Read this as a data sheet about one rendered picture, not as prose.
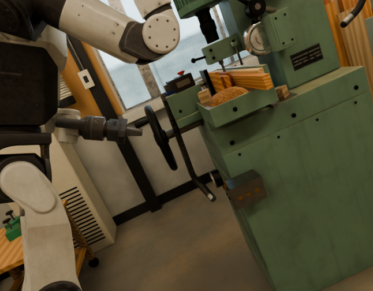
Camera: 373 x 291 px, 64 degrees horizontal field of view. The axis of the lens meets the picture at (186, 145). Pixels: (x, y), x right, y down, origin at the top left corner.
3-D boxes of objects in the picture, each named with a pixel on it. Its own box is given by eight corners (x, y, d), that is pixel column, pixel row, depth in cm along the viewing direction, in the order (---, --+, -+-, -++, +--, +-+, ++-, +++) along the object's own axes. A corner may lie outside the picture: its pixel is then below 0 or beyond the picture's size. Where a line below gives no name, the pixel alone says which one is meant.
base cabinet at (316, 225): (247, 246, 165) (199, 132, 146) (340, 204, 166) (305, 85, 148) (282, 308, 122) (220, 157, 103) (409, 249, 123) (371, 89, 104)
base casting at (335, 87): (200, 132, 146) (193, 115, 144) (305, 85, 147) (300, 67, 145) (222, 156, 103) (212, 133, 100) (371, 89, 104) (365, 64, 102)
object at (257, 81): (215, 83, 140) (212, 75, 139) (219, 81, 140) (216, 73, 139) (267, 90, 80) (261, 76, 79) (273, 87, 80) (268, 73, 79)
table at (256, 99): (171, 114, 147) (166, 103, 145) (227, 89, 148) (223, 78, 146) (186, 141, 88) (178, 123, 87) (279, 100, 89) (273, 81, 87)
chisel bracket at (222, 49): (208, 68, 121) (200, 48, 119) (239, 55, 121) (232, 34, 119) (212, 68, 114) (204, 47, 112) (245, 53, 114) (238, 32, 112)
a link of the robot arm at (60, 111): (81, 136, 109) (48, 134, 111) (84, 112, 110) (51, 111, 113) (71, 133, 103) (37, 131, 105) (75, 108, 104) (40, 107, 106)
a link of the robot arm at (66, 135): (92, 146, 112) (61, 143, 110) (96, 118, 113) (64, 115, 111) (88, 142, 101) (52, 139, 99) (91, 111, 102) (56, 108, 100)
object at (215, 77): (209, 91, 123) (202, 73, 121) (213, 89, 123) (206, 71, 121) (222, 94, 103) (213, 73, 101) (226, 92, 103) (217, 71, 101)
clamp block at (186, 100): (172, 115, 124) (163, 95, 122) (201, 102, 124) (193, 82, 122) (175, 120, 110) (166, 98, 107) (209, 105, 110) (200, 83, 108)
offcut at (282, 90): (284, 98, 105) (281, 88, 104) (274, 100, 108) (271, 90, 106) (289, 94, 107) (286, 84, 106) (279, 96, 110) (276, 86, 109)
